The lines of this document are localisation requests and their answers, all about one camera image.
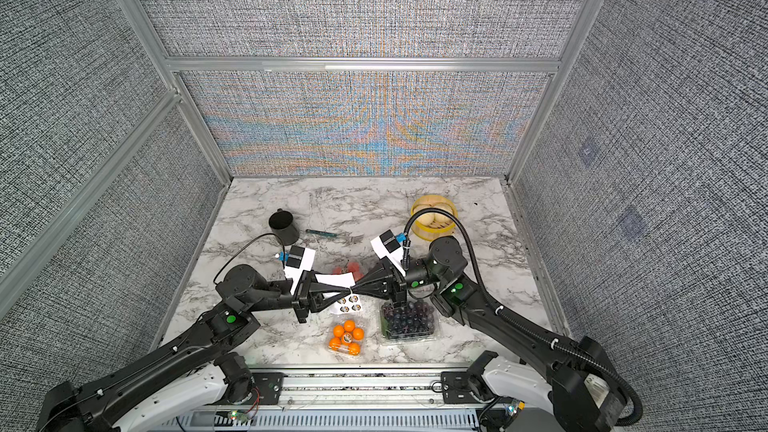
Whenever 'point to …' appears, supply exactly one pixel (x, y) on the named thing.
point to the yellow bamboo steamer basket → (430, 224)
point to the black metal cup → (281, 223)
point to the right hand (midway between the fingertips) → (355, 289)
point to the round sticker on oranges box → (347, 337)
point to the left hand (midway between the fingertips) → (352, 291)
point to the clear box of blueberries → (408, 321)
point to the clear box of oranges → (336, 330)
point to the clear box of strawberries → (350, 267)
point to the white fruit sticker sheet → (352, 302)
